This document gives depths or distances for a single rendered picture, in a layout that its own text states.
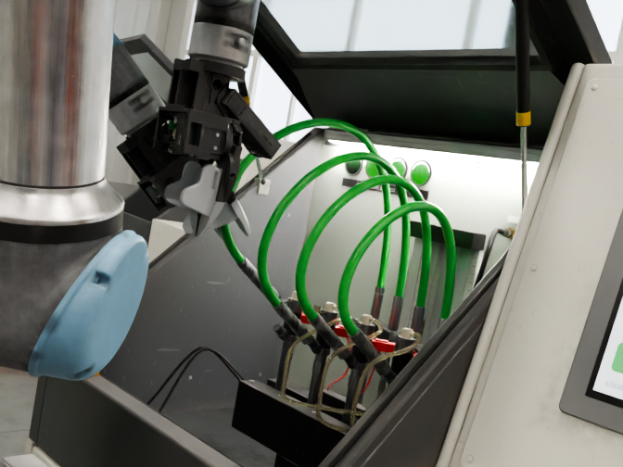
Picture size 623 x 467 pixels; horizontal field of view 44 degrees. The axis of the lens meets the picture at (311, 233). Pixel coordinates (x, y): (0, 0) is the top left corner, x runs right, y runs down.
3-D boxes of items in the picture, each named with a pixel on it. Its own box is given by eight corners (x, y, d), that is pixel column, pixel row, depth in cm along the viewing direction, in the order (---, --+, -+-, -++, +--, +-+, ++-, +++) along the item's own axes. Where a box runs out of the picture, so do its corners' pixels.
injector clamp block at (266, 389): (222, 466, 128) (238, 378, 127) (269, 460, 135) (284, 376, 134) (369, 564, 103) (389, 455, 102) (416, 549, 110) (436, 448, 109)
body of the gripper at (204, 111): (149, 153, 94) (166, 56, 93) (207, 163, 100) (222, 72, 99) (184, 158, 88) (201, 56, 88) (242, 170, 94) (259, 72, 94)
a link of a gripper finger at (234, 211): (225, 254, 109) (182, 207, 109) (254, 230, 111) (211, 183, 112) (231, 247, 106) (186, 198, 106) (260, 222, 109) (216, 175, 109)
